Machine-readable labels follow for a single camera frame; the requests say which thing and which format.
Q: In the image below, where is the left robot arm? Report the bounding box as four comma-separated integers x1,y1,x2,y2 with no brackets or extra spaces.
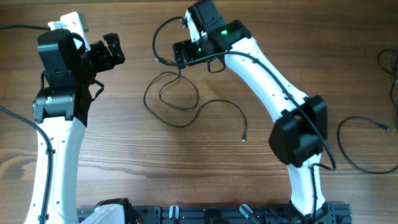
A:
25,29,125,223

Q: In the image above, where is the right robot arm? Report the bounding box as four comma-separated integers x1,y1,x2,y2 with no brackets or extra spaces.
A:
174,1,330,223

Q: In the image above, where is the right camera cable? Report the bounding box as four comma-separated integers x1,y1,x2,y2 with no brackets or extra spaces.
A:
152,16,337,223

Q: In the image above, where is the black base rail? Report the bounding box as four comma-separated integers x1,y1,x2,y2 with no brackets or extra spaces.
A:
76,203,352,224

